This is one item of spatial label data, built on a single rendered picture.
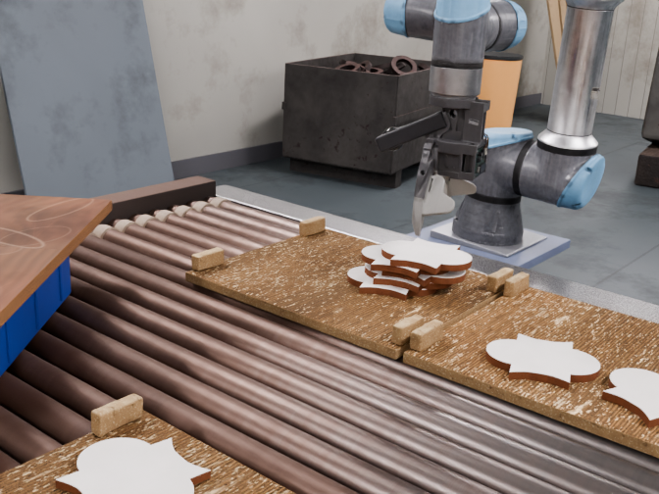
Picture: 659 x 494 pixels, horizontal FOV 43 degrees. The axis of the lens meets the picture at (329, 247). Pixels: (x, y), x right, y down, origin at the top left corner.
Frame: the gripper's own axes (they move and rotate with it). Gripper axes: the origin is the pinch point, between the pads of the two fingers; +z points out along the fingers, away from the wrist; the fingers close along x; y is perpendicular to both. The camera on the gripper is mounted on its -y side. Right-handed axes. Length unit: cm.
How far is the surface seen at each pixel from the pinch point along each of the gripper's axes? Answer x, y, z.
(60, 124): 222, -272, 50
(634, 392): -22.5, 34.3, 9.4
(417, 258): -3.5, -0.3, 4.6
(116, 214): 8, -66, 12
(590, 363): -16.9, 28.3, 9.4
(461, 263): -1.9, 6.3, 4.7
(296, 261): 0.2, -22.6, 10.5
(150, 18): 319, -284, 0
